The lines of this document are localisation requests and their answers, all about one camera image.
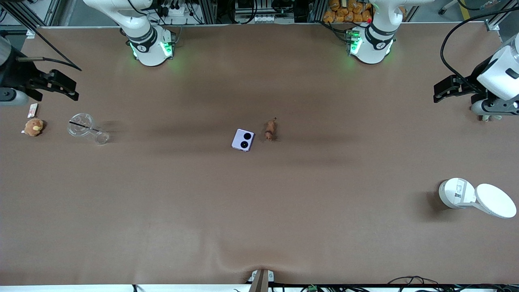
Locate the brown plush toy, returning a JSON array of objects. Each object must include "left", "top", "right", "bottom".
[{"left": 22, "top": 118, "right": 45, "bottom": 137}]

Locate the aluminium frame profile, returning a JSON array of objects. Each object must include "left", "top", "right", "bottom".
[
  {"left": 485, "top": 0, "right": 519, "bottom": 32},
  {"left": 0, "top": 0, "right": 61, "bottom": 29}
]

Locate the pile of orange stuffed items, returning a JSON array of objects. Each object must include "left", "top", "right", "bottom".
[{"left": 323, "top": 0, "right": 373, "bottom": 24}]

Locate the lilac flip phone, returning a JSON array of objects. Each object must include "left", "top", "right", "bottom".
[{"left": 232, "top": 129, "right": 255, "bottom": 152}]

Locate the clear plastic cup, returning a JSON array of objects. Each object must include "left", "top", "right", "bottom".
[{"left": 67, "top": 113, "right": 110, "bottom": 145}]

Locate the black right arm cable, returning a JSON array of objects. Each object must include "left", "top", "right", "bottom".
[{"left": 0, "top": 8, "right": 82, "bottom": 72}]

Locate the white power strip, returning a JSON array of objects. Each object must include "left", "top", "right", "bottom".
[{"left": 160, "top": 3, "right": 187, "bottom": 17}]

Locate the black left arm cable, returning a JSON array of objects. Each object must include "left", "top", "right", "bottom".
[{"left": 440, "top": 7, "right": 519, "bottom": 92}]

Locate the white round canister with lid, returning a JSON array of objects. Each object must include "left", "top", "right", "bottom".
[{"left": 438, "top": 178, "right": 517, "bottom": 219}]

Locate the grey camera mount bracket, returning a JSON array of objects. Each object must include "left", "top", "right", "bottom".
[{"left": 248, "top": 269, "right": 275, "bottom": 292}]

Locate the brown lion statue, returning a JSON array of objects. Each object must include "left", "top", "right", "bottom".
[{"left": 264, "top": 118, "right": 278, "bottom": 142}]

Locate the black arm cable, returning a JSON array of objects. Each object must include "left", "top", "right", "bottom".
[
  {"left": 0, "top": 8, "right": 82, "bottom": 72},
  {"left": 440, "top": 7, "right": 519, "bottom": 92}
]

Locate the black drinking straw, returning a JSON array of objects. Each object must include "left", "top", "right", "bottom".
[{"left": 69, "top": 120, "right": 100, "bottom": 132}]

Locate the black cable bundle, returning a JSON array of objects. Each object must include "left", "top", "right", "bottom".
[{"left": 387, "top": 276, "right": 519, "bottom": 292}]

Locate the white chair leg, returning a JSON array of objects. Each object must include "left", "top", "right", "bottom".
[{"left": 438, "top": 0, "right": 461, "bottom": 15}]

